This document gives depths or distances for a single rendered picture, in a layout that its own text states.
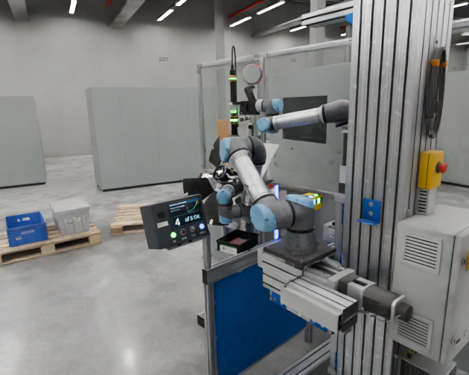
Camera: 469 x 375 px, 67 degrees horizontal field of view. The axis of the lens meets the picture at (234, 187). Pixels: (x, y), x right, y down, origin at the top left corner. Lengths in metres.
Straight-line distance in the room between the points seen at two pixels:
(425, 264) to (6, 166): 8.54
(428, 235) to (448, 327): 0.31
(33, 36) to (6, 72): 1.47
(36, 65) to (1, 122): 5.43
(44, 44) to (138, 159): 7.51
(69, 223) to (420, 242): 4.09
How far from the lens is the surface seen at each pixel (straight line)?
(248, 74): 2.93
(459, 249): 1.33
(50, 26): 14.32
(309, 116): 1.87
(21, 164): 9.06
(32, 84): 14.09
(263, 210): 1.39
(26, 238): 4.75
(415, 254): 1.38
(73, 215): 4.75
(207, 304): 1.88
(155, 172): 7.76
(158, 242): 1.51
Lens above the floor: 1.65
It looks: 13 degrees down
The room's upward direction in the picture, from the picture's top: 2 degrees counter-clockwise
